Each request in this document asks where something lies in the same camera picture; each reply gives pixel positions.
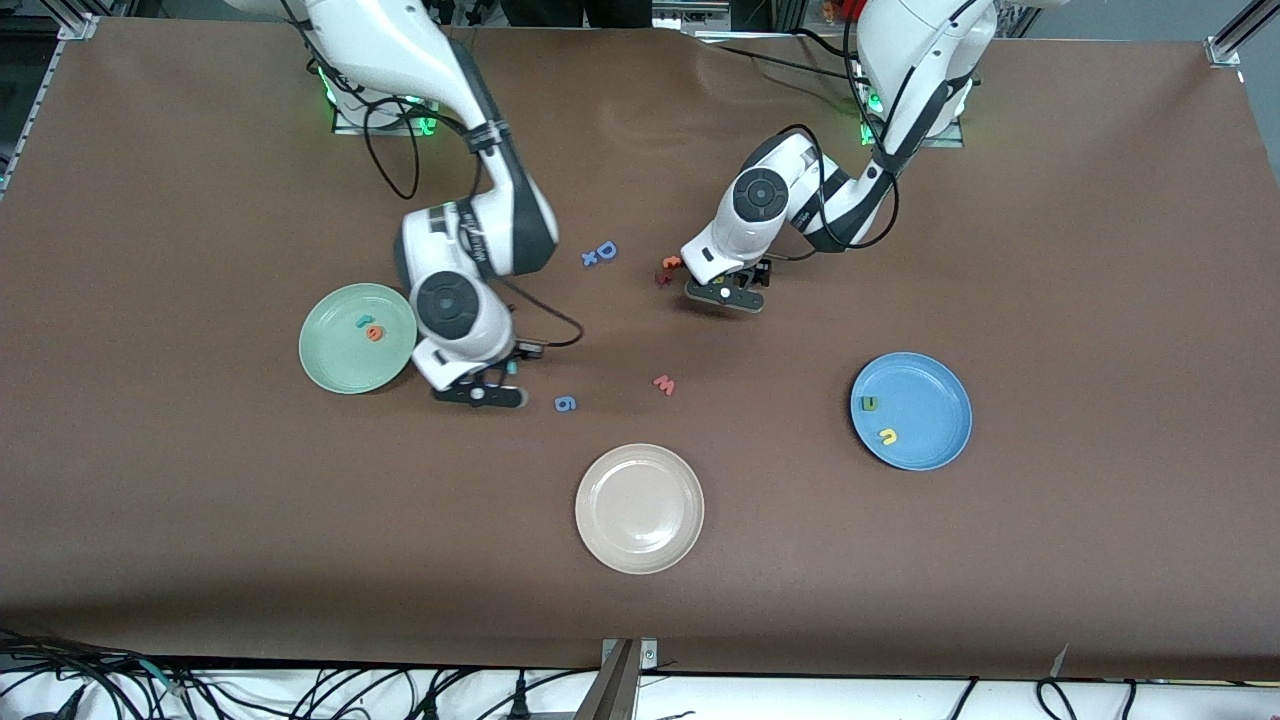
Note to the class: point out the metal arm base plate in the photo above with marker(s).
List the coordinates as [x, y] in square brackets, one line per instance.
[945, 140]
[395, 128]

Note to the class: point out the red background box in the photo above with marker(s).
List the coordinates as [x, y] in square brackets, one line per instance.
[850, 8]

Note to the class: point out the mint green round plate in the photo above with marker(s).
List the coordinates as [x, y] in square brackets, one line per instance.
[335, 370]

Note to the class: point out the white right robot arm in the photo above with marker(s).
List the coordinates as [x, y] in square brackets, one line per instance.
[400, 40]

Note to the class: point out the aluminium frame post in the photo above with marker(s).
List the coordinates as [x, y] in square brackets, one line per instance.
[620, 685]

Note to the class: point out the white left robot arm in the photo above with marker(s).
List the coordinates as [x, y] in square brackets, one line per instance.
[910, 40]

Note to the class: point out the blue round plate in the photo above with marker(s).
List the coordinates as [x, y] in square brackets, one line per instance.
[925, 400]

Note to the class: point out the red foam letter w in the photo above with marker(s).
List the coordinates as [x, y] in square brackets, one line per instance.
[664, 384]

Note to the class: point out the beige round plate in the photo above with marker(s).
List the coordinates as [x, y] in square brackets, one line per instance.
[640, 510]

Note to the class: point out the white base board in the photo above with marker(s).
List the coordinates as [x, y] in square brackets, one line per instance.
[800, 700]

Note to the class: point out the brown table cover sheet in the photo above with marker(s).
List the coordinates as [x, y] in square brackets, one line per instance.
[200, 500]

